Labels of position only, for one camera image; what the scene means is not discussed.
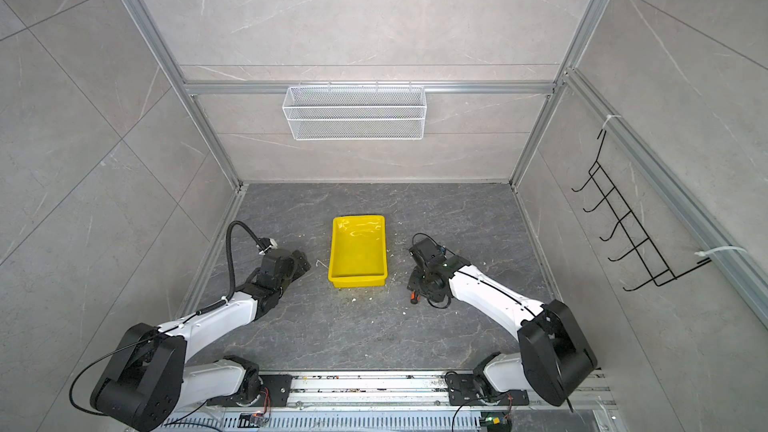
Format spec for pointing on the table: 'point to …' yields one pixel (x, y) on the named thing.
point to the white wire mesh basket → (355, 113)
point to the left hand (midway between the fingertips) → (297, 252)
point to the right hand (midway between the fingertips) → (415, 283)
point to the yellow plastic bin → (358, 251)
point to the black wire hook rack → (642, 247)
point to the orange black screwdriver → (413, 297)
